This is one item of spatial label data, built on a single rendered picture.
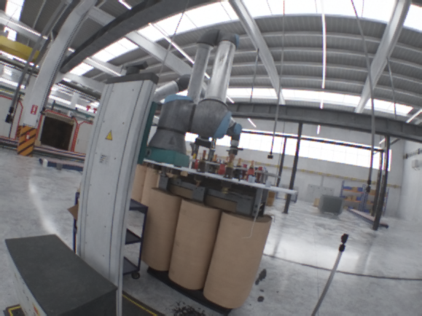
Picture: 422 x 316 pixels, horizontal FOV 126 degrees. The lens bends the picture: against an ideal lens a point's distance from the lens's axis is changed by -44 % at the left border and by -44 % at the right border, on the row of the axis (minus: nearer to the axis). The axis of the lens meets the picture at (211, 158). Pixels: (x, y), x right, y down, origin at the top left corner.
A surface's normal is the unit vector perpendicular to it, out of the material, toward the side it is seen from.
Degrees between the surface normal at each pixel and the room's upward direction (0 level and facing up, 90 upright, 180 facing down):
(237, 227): 90
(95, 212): 90
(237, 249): 90
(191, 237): 90
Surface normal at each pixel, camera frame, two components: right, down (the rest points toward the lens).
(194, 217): -0.47, -0.15
